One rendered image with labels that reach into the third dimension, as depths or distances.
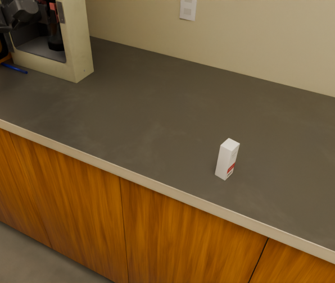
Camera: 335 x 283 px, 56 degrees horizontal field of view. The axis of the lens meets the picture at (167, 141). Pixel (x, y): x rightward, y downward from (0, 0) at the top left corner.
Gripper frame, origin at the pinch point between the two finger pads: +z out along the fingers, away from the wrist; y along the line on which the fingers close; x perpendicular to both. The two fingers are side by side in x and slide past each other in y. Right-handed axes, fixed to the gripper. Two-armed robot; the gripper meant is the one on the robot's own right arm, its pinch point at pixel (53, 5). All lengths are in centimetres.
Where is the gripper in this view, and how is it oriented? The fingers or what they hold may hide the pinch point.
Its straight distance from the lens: 132.8
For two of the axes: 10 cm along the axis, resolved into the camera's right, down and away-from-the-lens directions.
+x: -0.3, 7.6, 6.5
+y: -8.9, -3.1, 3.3
